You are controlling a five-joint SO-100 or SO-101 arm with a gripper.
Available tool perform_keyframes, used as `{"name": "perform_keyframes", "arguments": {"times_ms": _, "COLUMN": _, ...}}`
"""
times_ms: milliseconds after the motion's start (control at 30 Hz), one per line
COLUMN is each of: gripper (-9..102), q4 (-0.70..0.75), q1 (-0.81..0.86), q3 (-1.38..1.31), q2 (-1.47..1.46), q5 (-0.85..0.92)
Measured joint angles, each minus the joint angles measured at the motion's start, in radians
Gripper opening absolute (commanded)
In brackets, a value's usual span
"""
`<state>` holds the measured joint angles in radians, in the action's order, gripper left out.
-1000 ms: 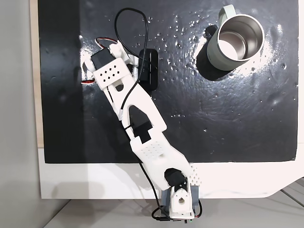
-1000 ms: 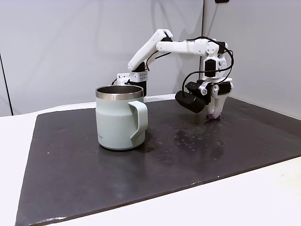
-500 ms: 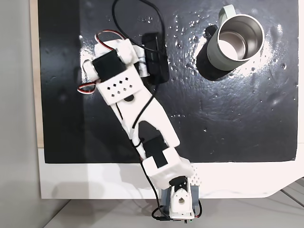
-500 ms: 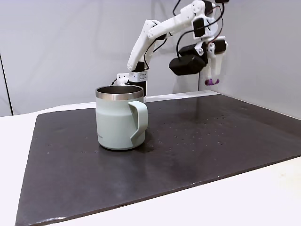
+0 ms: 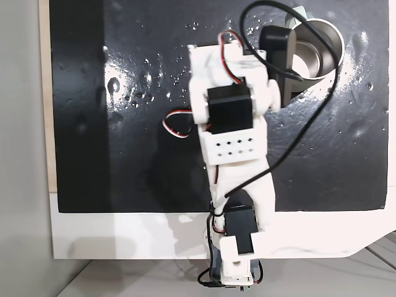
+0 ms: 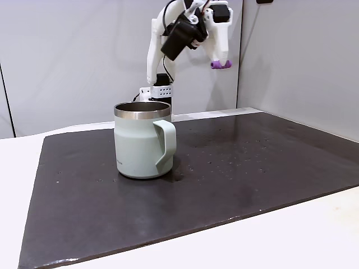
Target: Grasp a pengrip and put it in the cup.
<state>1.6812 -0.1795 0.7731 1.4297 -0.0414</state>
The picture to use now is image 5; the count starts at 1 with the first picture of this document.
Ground round metal cup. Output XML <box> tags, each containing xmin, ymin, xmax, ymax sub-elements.
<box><xmin>290</xmin><ymin>17</ymin><xmax>346</xmax><ymax>94</ymax></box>

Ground long black camera cable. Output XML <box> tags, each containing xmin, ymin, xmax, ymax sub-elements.
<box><xmin>225</xmin><ymin>0</ymin><xmax>346</xmax><ymax>199</ymax></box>

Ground red white black servo cable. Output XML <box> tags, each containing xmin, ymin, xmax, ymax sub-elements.
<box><xmin>217</xmin><ymin>30</ymin><xmax>249</xmax><ymax>86</ymax></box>
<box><xmin>161</xmin><ymin>108</ymin><xmax>199</xmax><ymax>139</ymax></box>

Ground beige wooden board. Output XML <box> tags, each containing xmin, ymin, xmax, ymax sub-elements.
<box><xmin>38</xmin><ymin>0</ymin><xmax>59</xmax><ymax>194</ymax></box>

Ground pale green plastic piece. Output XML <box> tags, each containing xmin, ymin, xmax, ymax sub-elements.
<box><xmin>284</xmin><ymin>6</ymin><xmax>311</xmax><ymax>29</ymax></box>

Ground black glossy mat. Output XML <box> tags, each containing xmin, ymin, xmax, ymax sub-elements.
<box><xmin>48</xmin><ymin>0</ymin><xmax>390</xmax><ymax>214</ymax></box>

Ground black camera box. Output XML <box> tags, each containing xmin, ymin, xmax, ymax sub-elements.
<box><xmin>259</xmin><ymin>25</ymin><xmax>307</xmax><ymax>106</ymax></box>

